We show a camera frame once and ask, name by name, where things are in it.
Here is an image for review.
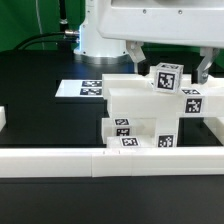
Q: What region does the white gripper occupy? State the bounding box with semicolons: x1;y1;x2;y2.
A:
97;0;224;76

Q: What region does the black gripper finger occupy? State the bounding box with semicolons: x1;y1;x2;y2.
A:
191;47;220;84

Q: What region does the white chair back frame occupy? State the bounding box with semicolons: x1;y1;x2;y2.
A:
102;74;224;118

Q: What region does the white chair seat part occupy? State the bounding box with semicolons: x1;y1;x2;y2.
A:
133;65;180;148

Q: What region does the white front fence bar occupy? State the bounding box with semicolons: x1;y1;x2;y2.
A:
0;147;224;178

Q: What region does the white side block left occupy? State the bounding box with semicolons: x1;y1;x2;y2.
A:
0;106;6;132

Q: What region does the black cable with connector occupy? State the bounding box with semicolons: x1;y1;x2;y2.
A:
13;29;81;51

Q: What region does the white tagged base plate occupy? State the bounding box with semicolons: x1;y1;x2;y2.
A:
55;80;102;97

